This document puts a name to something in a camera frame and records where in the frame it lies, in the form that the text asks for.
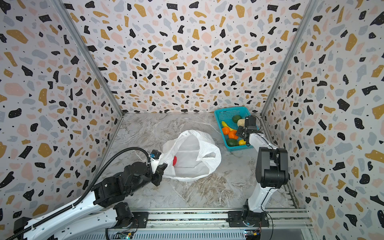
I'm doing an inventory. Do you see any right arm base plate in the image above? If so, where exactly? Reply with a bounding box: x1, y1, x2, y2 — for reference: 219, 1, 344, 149
227, 211, 270, 228

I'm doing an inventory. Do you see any aluminium corner post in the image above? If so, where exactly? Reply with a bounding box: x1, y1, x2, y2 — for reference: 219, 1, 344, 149
261, 0, 319, 119
51, 0, 124, 118

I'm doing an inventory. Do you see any pale white fruit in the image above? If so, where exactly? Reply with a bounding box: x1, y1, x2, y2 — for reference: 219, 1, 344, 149
237, 119, 245, 127

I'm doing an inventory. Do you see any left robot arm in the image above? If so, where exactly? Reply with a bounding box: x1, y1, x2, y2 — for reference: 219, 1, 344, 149
10, 162, 168, 240

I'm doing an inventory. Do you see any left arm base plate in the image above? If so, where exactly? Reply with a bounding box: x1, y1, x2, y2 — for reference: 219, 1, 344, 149
110, 212, 149, 229

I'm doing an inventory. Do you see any orange fruit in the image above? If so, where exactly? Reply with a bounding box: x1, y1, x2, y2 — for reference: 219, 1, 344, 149
228, 130, 239, 140

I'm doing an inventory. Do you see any small orange tangerine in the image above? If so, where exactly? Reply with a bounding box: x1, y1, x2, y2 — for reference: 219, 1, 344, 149
222, 127, 231, 136

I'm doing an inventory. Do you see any left aluminium corner post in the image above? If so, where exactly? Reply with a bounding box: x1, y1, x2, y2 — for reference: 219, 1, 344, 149
51, 0, 124, 118

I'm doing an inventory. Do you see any right aluminium corner post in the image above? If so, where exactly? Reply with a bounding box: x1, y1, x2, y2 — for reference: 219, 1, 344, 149
261, 0, 319, 119

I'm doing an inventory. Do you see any teal plastic basket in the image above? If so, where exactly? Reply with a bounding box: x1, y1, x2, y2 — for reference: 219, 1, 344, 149
214, 107, 254, 152

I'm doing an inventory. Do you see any yellow banana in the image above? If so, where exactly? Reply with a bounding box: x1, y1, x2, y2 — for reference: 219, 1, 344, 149
221, 121, 234, 131

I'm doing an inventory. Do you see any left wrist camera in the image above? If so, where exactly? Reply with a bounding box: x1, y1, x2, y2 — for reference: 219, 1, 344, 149
150, 150, 162, 160

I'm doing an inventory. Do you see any green round fruit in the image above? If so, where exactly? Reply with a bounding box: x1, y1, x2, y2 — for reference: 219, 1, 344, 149
232, 115, 242, 123

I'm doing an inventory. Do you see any white plastic bag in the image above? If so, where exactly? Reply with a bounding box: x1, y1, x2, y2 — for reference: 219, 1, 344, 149
152, 130, 222, 182

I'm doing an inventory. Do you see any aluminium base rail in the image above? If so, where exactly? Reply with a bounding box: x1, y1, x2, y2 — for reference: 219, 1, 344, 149
59, 208, 316, 240

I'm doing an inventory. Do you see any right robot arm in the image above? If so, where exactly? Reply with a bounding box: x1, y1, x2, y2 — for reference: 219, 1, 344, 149
236, 115, 289, 227

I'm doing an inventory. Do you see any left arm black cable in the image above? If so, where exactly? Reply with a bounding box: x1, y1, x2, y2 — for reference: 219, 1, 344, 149
0, 146, 151, 240

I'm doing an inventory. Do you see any green mango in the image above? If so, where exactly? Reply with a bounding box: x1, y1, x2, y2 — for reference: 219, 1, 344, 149
226, 139, 239, 147

